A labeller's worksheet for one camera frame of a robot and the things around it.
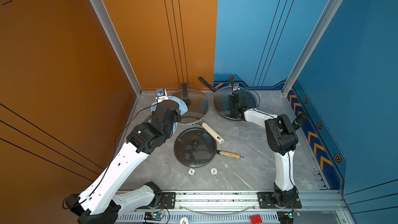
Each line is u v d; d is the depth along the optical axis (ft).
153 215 2.32
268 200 2.38
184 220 2.08
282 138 1.84
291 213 2.28
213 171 2.71
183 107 2.36
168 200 2.41
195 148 2.88
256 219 2.23
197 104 3.63
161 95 1.78
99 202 1.19
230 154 2.79
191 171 2.71
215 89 3.70
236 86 2.91
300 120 2.51
